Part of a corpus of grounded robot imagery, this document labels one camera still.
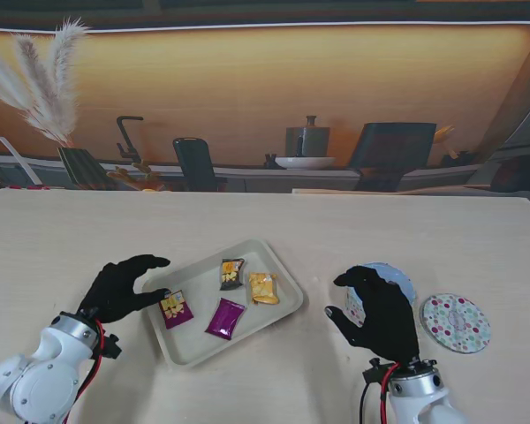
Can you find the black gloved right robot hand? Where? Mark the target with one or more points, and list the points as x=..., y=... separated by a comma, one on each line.
x=388, y=322

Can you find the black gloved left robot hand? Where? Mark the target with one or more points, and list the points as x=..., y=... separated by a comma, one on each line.
x=112, y=291

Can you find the round polka dot cookie box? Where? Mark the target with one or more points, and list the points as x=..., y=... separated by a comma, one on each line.
x=402, y=282

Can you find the round polka dot box lid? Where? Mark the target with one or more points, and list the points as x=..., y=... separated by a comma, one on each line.
x=455, y=322

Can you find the purple cookie packet with picture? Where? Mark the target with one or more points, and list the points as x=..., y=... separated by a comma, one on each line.
x=176, y=311

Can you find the plain purple cookie packet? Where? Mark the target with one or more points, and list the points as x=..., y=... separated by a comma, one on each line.
x=224, y=320

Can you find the dark brown cookie packet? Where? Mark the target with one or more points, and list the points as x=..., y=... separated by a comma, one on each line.
x=232, y=276

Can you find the yellow cookie packet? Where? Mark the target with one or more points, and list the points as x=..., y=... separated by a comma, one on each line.
x=262, y=289

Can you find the beige rectangular tray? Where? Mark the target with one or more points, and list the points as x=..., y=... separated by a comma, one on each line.
x=258, y=319

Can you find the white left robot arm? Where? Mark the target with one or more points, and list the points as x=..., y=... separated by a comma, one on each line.
x=40, y=380

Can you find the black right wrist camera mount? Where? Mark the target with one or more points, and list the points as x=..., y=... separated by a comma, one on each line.
x=375, y=373

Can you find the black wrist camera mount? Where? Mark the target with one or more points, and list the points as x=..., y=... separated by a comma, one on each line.
x=111, y=346
x=375, y=373

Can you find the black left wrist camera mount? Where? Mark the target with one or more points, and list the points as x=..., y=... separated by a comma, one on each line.
x=111, y=346

